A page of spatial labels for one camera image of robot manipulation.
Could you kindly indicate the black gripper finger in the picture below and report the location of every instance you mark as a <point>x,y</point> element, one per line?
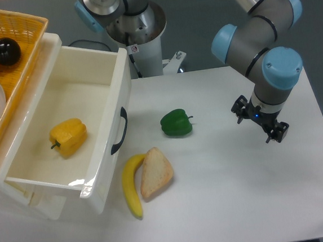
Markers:
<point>239,108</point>
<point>276,132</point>

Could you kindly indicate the orange plastic basket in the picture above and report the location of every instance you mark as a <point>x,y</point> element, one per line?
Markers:
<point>20,38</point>

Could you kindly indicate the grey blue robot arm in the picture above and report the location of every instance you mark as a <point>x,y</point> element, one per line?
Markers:
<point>273,71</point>

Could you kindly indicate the white mounting bracket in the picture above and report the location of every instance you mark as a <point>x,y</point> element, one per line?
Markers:
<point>174,65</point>

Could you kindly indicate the white drawer cabinet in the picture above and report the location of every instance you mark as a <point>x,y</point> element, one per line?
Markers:
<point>23,197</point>

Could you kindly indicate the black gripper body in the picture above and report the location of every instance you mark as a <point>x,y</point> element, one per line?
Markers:
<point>261,118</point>

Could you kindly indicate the toast bread slice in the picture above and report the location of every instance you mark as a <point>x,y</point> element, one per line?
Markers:
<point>157,173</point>

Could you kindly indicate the yellow banana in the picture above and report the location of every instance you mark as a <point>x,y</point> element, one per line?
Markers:
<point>128,185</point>

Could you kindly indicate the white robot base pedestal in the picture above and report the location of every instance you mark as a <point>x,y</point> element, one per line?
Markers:
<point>141,35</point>

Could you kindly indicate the white top drawer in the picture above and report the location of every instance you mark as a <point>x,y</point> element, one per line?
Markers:
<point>93,86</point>

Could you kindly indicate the yellow bell pepper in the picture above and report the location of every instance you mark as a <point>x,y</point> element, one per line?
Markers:
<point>68,136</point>

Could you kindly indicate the black shiny ball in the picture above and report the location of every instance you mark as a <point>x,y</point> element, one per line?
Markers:
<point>10,52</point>

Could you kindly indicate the green bell pepper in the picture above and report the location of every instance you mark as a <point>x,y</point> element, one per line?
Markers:
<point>176,123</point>

